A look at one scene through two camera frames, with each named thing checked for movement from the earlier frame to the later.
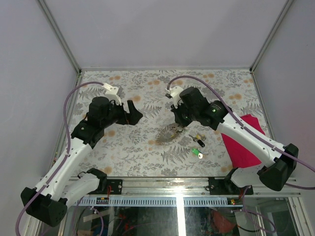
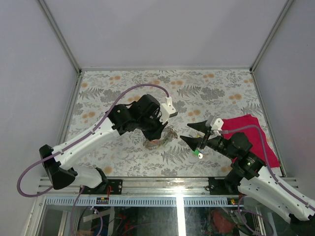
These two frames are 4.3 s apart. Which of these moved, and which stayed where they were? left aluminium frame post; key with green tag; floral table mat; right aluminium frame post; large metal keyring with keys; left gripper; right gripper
Moved: left gripper; large metal keyring with keys; right gripper
Stayed: key with green tag; left aluminium frame post; right aluminium frame post; floral table mat
